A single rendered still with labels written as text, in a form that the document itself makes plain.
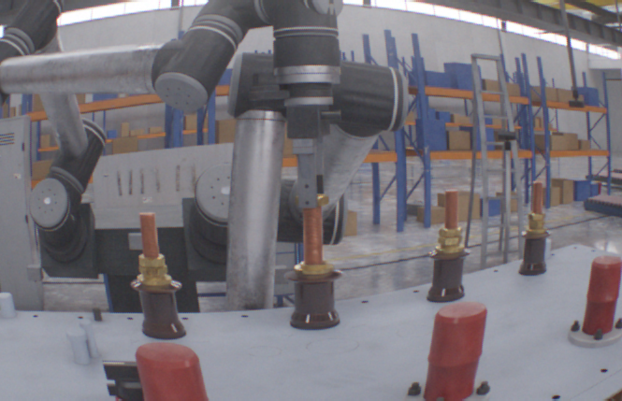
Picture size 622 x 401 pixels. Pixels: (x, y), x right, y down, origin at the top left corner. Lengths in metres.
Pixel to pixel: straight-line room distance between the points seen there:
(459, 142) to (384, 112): 9.11
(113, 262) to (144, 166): 3.20
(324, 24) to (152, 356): 0.65
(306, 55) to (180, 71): 0.20
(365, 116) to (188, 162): 4.50
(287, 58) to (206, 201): 1.12
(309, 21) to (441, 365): 0.60
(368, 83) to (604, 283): 0.79
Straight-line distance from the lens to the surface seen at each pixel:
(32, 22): 1.61
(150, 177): 5.81
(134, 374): 0.72
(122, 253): 2.64
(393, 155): 9.58
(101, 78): 1.19
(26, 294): 5.72
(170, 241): 2.62
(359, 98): 1.39
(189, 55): 1.06
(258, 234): 1.38
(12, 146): 5.53
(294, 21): 1.04
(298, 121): 1.02
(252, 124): 1.38
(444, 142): 10.26
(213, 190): 2.12
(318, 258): 1.10
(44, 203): 2.18
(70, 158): 2.25
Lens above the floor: 1.71
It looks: 7 degrees down
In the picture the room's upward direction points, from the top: 2 degrees counter-clockwise
